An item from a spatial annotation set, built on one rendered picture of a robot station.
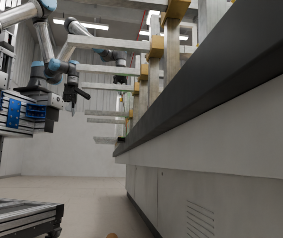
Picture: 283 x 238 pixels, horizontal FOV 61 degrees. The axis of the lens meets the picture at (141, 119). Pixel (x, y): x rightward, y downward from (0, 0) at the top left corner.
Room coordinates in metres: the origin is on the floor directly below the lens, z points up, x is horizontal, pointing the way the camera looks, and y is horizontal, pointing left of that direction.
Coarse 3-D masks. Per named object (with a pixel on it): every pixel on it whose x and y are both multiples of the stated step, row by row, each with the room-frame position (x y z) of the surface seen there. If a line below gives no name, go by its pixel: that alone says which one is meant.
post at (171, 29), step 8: (168, 24) 0.59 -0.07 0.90; (176, 24) 0.59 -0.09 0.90; (168, 32) 0.59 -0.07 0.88; (176, 32) 0.59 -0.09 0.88; (168, 40) 0.59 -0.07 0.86; (176, 40) 0.59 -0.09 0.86; (168, 48) 0.59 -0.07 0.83; (176, 48) 0.59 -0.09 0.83; (168, 56) 0.59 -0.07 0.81; (176, 56) 0.59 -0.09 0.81; (168, 64) 0.59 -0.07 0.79; (176, 64) 0.59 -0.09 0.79; (168, 72) 0.59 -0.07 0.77; (176, 72) 0.59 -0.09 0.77; (168, 80) 0.59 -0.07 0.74
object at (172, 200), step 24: (144, 168) 2.26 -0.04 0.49; (144, 192) 2.23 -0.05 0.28; (168, 192) 1.40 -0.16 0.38; (192, 192) 1.02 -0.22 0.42; (216, 192) 0.81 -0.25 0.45; (240, 192) 0.66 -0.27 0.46; (264, 192) 0.57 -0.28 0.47; (144, 216) 2.35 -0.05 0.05; (168, 216) 1.40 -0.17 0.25; (192, 216) 1.03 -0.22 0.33; (216, 216) 0.81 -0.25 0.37; (240, 216) 0.67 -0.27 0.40; (264, 216) 0.57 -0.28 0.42
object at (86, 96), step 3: (75, 87) 1.49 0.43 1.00; (75, 90) 1.49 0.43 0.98; (78, 90) 1.49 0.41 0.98; (81, 90) 1.49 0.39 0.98; (78, 93) 1.52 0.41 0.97; (81, 93) 1.49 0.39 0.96; (84, 93) 1.49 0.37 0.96; (87, 93) 1.51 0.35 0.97; (84, 96) 1.50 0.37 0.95; (87, 96) 1.49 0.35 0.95; (90, 96) 1.51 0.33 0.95; (87, 99) 1.52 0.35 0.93
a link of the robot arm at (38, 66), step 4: (32, 64) 1.68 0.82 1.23; (36, 64) 1.67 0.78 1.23; (40, 64) 1.67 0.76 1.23; (32, 68) 1.68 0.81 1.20; (36, 68) 1.67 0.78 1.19; (40, 68) 1.67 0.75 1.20; (44, 68) 1.70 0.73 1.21; (32, 72) 1.67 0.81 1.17; (36, 72) 1.67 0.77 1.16; (40, 72) 1.68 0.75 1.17; (44, 76) 1.70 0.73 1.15
